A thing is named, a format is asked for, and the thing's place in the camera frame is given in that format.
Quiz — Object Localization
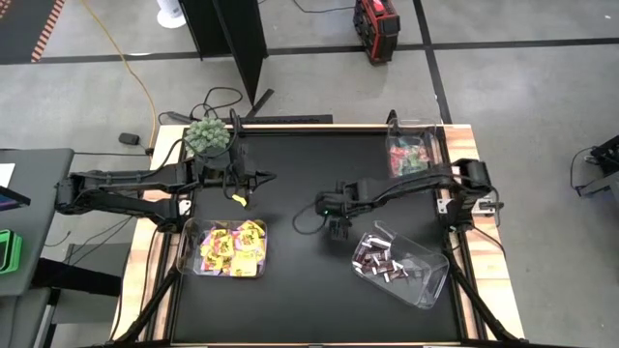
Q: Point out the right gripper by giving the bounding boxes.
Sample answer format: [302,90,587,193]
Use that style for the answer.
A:
[313,181,364,242]

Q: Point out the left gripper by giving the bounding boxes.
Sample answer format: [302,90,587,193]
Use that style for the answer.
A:
[195,143,279,210]

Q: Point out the clear plastic bin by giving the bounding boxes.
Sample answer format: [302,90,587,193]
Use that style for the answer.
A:
[351,220,451,310]
[385,117,445,180]
[176,217,269,279]

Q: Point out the green spiky artificial plant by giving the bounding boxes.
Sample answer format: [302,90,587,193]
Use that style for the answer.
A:
[183,117,231,157]

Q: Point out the black flat floor bar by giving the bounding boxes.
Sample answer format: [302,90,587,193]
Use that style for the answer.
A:
[158,111,334,126]

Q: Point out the wooden table board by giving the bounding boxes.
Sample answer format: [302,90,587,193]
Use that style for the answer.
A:
[110,124,526,342]

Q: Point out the white round fan base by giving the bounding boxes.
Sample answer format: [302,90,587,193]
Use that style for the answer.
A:
[155,0,188,29]

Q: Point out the red black power station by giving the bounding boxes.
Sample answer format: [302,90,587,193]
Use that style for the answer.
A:
[352,0,401,66]

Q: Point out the black desk base beam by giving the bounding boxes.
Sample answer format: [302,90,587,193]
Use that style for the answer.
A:
[29,257,122,297]

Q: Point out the grey side desk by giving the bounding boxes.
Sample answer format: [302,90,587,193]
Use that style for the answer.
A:
[0,148,75,297]

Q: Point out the dark blue tablet device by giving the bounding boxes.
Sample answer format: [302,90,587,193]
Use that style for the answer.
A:
[0,186,32,213]

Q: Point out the white paper sheet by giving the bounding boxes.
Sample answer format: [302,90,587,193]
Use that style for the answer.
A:
[0,162,16,189]

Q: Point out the green plastic crate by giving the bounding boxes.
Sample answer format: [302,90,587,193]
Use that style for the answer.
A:
[0,229,24,276]

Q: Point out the black equipment cart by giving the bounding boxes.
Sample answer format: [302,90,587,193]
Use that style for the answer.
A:
[570,133,619,198]

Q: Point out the black mat with striped edge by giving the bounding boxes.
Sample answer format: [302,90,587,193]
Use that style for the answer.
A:
[0,0,67,64]

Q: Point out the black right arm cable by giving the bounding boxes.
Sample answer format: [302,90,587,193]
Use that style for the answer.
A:
[291,199,331,237]

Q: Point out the black coiled floor cable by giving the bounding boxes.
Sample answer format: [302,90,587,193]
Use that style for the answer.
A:
[189,86,244,121]

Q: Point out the black metal table frame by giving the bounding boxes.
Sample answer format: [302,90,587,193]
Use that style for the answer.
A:
[108,123,528,348]

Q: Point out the yellow extension cable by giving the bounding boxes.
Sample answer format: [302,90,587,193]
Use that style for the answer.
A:
[79,0,159,149]

